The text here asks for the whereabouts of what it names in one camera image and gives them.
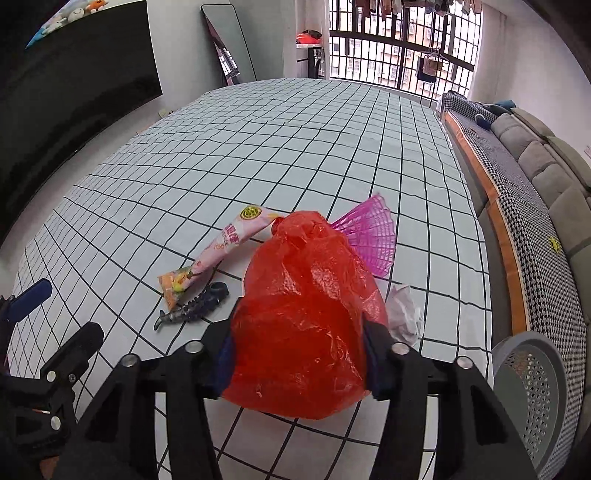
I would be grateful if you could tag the pink plastic mesh basket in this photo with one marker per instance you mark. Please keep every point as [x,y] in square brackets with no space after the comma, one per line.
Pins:
[374,235]

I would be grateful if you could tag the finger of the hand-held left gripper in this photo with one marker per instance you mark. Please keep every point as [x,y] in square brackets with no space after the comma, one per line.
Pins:
[32,295]
[78,344]

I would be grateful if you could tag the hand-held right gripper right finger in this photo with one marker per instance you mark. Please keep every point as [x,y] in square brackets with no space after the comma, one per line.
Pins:
[381,369]

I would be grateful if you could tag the colourful plush toys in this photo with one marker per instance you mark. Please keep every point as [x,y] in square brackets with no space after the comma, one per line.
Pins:
[69,14]

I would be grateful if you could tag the grey appliance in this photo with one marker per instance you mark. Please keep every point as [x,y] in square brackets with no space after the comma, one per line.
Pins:
[311,62]

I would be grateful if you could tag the clothes stand with garment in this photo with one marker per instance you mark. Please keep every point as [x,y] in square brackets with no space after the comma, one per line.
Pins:
[431,67]

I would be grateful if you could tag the dark hair claw clip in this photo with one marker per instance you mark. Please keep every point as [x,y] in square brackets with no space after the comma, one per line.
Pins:
[194,307]

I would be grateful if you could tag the black television screen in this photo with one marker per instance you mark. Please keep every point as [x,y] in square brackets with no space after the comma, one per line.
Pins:
[69,92]

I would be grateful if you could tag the small yellow item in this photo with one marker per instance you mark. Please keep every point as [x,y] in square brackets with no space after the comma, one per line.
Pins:
[554,244]

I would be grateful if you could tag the grey perforated basket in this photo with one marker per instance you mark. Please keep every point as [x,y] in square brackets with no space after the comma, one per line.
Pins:
[521,344]

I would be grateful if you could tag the leaning mirror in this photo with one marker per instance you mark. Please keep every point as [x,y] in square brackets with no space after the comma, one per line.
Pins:
[228,41]

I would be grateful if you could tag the hanging laundry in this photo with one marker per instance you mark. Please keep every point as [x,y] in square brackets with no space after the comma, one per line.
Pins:
[415,8]

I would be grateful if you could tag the black window grille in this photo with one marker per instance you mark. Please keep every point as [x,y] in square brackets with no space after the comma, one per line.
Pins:
[397,50]

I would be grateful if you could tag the white paper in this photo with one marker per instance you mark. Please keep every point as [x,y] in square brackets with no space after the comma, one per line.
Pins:
[405,314]

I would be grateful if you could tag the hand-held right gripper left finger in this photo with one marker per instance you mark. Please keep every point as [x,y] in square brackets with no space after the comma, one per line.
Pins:
[218,369]

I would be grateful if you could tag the red basin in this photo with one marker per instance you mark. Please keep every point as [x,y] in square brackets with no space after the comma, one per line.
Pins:
[308,39]

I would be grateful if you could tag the dark blue cloth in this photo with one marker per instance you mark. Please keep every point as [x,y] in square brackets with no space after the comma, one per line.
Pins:
[482,121]

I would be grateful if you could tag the table with checked cloth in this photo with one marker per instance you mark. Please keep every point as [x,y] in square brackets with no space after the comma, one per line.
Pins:
[277,161]

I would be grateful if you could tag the pink snack packet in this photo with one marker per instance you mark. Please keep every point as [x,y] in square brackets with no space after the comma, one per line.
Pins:
[221,244]

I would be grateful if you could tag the grey sofa with patterned cover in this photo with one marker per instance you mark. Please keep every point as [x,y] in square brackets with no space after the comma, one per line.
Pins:
[531,221]

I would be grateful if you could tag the blue pillow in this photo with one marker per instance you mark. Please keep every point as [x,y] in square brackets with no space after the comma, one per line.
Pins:
[505,104]

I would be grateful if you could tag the red plastic bag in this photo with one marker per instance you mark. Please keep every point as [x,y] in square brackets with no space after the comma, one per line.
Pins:
[300,323]

